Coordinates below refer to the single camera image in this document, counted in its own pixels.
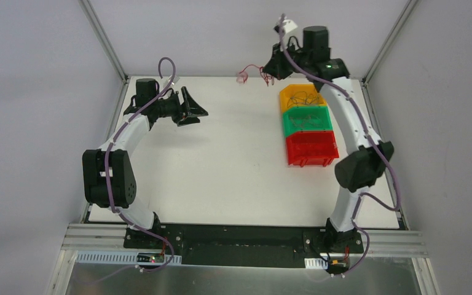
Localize red wires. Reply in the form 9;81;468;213
235;63;275;87

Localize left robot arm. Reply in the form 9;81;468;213
82;78;208;249

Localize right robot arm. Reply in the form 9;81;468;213
264;20;395;252

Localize yellow plastic bin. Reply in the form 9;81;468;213
279;84;327;113

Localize green plastic bin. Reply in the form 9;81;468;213
282;106;333;138

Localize red plastic bin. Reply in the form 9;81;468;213
285;131;339;167

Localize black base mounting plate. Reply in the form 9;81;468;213
124;223;364;268

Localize left circuit board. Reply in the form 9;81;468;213
136;253;165;264

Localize circuit board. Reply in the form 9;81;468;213
136;253;165;264
326;261;349;275

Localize right circuit board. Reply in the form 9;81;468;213
326;261;349;275

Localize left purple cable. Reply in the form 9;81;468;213
104;57;177;273

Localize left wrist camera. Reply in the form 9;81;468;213
162;76;179;88

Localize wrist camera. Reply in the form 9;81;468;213
273;18;298;36
162;76;179;88

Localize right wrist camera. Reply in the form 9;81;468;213
273;18;298;36

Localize left white cable duct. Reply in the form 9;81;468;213
76;251;182;267

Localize white cable duct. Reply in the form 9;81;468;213
304;258;328;270
76;251;182;267

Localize aluminium frame rail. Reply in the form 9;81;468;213
48;224;440;294

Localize right white cable duct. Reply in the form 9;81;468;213
304;258;328;270

